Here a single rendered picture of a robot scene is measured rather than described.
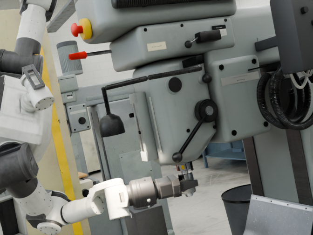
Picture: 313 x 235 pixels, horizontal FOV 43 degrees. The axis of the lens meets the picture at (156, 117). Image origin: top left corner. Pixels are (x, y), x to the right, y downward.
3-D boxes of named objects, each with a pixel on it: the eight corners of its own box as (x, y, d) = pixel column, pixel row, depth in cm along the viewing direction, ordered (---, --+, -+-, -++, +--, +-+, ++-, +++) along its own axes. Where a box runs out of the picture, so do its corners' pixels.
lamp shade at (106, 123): (95, 138, 116) (91, 117, 116) (112, 133, 122) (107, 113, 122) (114, 135, 112) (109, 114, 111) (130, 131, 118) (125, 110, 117)
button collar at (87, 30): (86, 37, 114) (82, 16, 113) (80, 41, 119) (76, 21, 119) (93, 36, 114) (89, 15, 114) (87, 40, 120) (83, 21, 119)
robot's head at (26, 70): (30, 104, 124) (29, 90, 118) (18, 83, 127) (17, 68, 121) (49, 97, 127) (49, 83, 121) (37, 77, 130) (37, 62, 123)
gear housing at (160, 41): (143, 60, 111) (136, 24, 110) (112, 73, 133) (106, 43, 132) (238, 45, 126) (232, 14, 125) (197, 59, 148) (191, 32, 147)
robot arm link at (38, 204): (30, 235, 137) (3, 204, 120) (40, 201, 145) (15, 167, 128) (63, 235, 135) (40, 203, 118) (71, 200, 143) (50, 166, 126)
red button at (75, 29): (75, 35, 113) (71, 21, 113) (71, 38, 117) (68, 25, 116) (86, 34, 114) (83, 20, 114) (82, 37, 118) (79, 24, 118)
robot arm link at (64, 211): (97, 223, 130) (56, 235, 140) (102, 195, 137) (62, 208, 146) (74, 210, 124) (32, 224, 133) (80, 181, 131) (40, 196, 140)
